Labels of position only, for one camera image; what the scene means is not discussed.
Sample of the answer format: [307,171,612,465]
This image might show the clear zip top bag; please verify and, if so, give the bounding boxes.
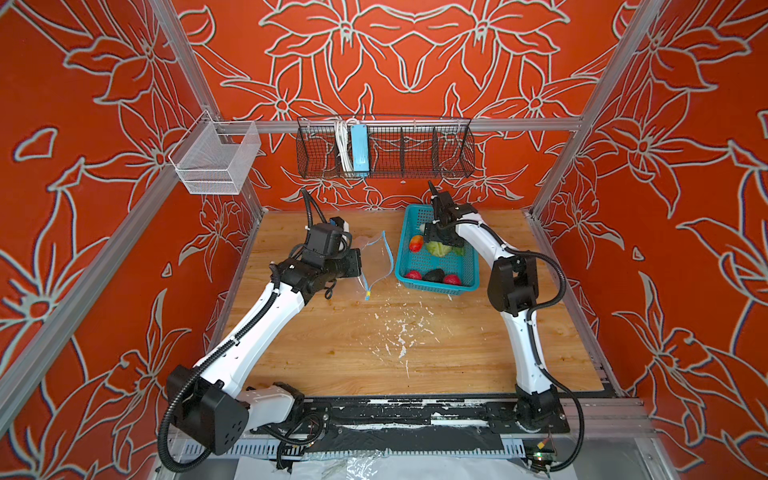
[352,230,394,301]

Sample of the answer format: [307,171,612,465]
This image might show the green cabbage toy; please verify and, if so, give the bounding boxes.
[425,241,453,258]

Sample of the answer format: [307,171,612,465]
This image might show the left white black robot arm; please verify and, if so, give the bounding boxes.
[157,190,362,473]

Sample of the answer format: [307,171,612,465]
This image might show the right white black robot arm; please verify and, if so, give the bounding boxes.
[425,183,585,476]

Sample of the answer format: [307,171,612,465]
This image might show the orange red tomato toy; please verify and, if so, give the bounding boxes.
[409,235,424,253]

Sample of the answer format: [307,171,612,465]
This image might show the dark avocado toy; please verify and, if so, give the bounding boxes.
[422,268,446,283]

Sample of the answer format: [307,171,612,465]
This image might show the teal plastic basket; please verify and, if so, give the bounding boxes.
[394,204,480,296]

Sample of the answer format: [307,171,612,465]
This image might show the red strawberry toy right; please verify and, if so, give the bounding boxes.
[442,274,462,286]

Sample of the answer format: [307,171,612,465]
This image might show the light blue box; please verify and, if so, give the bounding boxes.
[350,123,370,177]

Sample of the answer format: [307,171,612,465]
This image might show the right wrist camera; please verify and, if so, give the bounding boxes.
[431,191,459,225]

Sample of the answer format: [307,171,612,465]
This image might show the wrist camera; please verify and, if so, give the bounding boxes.
[300,217,352,267]
[431,191,459,225]

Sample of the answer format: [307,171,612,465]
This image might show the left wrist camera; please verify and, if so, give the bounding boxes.
[300,217,352,267]

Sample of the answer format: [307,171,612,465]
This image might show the black wire wall basket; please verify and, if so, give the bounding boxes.
[296,115,476,180]

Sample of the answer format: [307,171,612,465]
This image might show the white cable bundle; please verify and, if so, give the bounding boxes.
[334,119,353,175]

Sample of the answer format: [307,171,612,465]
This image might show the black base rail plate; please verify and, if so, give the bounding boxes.
[286,394,577,456]

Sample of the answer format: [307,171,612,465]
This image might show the clear acrylic wall bin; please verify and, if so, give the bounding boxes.
[169,110,262,195]

